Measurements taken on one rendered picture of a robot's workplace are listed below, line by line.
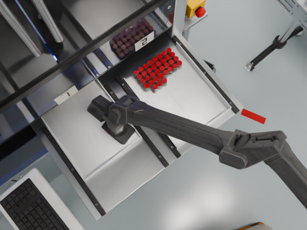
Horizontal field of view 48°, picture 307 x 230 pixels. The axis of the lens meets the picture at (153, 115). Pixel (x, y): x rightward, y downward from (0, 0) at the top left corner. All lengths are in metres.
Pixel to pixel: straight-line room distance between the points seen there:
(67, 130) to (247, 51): 1.51
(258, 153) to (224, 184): 1.35
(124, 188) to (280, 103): 1.41
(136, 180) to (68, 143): 0.29
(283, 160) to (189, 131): 0.25
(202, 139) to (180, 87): 0.47
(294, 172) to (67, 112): 0.85
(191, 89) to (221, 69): 1.04
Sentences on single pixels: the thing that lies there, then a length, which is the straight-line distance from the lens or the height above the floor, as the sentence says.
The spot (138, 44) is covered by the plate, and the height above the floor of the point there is 1.03.
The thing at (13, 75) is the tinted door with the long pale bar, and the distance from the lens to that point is 0.99.
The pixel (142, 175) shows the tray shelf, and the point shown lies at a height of 0.88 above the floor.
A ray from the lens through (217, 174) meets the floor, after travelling 2.20.
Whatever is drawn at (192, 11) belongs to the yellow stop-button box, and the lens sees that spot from 1.36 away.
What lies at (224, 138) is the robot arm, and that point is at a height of 1.29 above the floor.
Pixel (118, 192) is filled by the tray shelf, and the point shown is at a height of 0.88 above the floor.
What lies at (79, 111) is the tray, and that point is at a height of 0.88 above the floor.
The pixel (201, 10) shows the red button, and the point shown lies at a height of 1.01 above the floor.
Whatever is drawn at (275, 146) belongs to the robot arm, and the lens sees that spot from 0.84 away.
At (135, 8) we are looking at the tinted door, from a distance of 1.09.
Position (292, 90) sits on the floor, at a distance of 2.46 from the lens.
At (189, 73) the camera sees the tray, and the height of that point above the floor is 0.88.
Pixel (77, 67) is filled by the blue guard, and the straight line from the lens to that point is 1.12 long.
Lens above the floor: 2.16
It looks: 75 degrees down
